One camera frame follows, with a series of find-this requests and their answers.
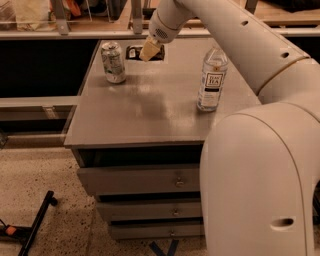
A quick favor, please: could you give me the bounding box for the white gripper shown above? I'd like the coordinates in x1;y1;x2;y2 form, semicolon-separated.
139;0;195;62

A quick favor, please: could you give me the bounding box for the black rxbar chocolate wrapper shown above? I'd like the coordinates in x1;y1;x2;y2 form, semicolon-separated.
126;45;165;61

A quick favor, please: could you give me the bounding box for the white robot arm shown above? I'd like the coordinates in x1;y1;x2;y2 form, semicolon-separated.
149;0;320;256

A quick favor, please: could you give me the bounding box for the white green 7up can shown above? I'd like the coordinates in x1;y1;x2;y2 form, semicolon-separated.
101;41;126;84

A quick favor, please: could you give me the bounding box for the grey drawer cabinet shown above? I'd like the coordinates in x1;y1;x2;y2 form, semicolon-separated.
65;38;259;229

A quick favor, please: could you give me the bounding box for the clear tea bottle white cap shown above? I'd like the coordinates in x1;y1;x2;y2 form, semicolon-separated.
197;47;228;112

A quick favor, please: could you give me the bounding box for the top grey drawer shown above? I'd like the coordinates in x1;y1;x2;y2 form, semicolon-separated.
77;164;200;195

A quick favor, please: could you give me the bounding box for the grey drawer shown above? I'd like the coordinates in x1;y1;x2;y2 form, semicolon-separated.
109;221;204;240
97;199;202;222
77;164;200;195

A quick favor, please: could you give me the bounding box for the middle grey drawer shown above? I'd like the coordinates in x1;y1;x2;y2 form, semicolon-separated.
97;199;202;222

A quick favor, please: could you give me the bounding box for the bottom grey drawer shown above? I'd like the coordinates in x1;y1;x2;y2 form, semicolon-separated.
109;221;204;240

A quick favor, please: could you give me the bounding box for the black stand leg with wheel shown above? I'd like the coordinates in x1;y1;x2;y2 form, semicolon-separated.
0;190;59;256

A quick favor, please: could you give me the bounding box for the metal rail frame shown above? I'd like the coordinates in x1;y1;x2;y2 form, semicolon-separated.
0;0;320;32

